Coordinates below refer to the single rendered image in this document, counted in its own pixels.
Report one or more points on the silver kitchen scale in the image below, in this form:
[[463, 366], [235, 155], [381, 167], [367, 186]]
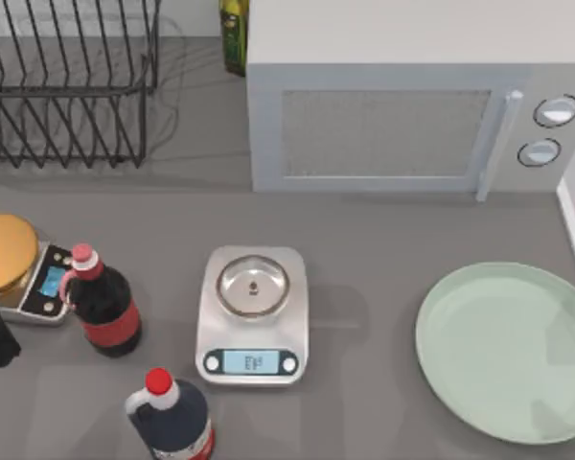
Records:
[[254, 330]]

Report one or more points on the dark bottle with pink cap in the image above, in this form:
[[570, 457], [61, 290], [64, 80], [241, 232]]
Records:
[[106, 311]]

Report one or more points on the green glass bottle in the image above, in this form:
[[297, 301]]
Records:
[[234, 38]]

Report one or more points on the pale microwave oven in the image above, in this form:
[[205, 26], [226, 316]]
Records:
[[388, 57]]

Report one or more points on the dark bottle with red cap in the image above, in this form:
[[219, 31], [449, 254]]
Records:
[[175, 424]]

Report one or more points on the pale green plate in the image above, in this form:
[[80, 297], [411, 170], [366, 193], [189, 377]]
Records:
[[503, 354]]

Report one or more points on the small microwave knob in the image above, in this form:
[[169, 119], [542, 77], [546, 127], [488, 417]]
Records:
[[539, 152]]

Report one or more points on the gold top kitchen scale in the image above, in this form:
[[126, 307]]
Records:
[[14, 259]]

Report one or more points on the large microwave knob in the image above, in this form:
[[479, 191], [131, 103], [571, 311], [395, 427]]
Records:
[[557, 111]]

